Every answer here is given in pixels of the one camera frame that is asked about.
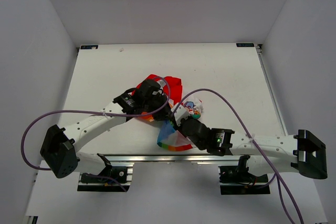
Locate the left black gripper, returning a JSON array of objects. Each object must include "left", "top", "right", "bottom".
[{"left": 143, "top": 92, "right": 172, "bottom": 121}]

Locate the right blue corner label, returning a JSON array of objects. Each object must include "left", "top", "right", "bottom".
[{"left": 236, "top": 42, "right": 255, "bottom": 48}]

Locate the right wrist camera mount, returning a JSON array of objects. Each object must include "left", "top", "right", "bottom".
[{"left": 171, "top": 104, "right": 190, "bottom": 126}]

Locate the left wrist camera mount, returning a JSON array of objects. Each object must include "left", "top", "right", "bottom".
[{"left": 152, "top": 81, "right": 167, "bottom": 98}]

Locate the colourful children's zip jacket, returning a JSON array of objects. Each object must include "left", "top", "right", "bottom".
[{"left": 131, "top": 74, "right": 203, "bottom": 152}]

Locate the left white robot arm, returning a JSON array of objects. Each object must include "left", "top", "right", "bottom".
[{"left": 40, "top": 79, "right": 171, "bottom": 182}]

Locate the left blue corner label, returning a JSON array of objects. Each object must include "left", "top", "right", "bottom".
[{"left": 80, "top": 45, "right": 98, "bottom": 50}]

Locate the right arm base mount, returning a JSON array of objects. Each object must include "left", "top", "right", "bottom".
[{"left": 219, "top": 155, "right": 270, "bottom": 195}]

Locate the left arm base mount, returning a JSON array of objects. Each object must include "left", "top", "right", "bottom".
[{"left": 77, "top": 154, "right": 131, "bottom": 193}]

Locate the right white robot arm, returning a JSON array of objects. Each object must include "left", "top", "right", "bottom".
[{"left": 171, "top": 116, "right": 328, "bottom": 182}]

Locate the aluminium front rail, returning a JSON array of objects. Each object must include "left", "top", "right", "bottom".
[{"left": 104, "top": 154, "right": 240, "bottom": 163}]

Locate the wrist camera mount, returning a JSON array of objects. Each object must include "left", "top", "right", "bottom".
[
  {"left": 171, "top": 104, "right": 190, "bottom": 126},
  {"left": 152, "top": 81, "right": 167, "bottom": 98}
]

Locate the blue corner label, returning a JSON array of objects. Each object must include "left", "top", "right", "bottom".
[
  {"left": 80, "top": 45, "right": 98, "bottom": 50},
  {"left": 236, "top": 42, "right": 255, "bottom": 48}
]

